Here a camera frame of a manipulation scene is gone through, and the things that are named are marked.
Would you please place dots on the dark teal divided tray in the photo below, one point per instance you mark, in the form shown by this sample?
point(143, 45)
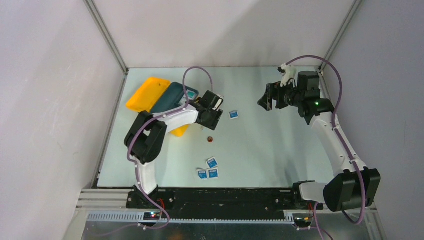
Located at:
point(173, 98)

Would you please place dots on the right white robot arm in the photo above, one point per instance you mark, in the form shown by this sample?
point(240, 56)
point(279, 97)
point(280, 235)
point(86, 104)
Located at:
point(354, 184)

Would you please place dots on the medical gauze dressing packet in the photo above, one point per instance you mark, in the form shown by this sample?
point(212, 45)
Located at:
point(192, 94)

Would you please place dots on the yellow medicine kit box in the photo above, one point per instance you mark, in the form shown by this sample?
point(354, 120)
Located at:
point(148, 94)

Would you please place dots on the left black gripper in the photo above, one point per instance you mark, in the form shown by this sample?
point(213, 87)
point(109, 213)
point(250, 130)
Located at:
point(212, 123)

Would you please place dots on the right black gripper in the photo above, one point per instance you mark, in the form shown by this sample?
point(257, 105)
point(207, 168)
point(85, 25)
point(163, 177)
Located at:
point(266, 101)

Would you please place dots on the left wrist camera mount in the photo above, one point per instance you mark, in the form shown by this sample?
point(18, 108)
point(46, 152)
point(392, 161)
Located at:
point(217, 102)

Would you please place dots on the blue alcohol pad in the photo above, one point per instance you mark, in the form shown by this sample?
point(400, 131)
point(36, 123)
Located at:
point(213, 173)
point(212, 162)
point(233, 115)
point(202, 174)

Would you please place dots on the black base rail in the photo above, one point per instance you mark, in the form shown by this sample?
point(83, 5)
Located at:
point(239, 204)

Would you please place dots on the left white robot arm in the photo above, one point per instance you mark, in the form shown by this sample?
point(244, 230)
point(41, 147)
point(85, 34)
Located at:
point(144, 140)

